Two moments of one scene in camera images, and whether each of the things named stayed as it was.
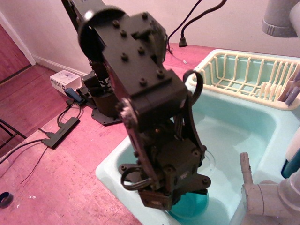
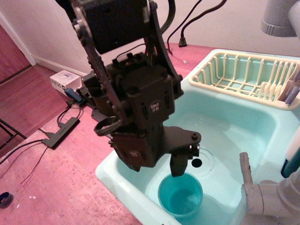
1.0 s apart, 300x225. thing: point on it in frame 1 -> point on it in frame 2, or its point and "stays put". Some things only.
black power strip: [55, 139] stays put
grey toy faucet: [267, 203] stays put
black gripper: [161, 176] -> [142, 139]
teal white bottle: [292, 164] stays put
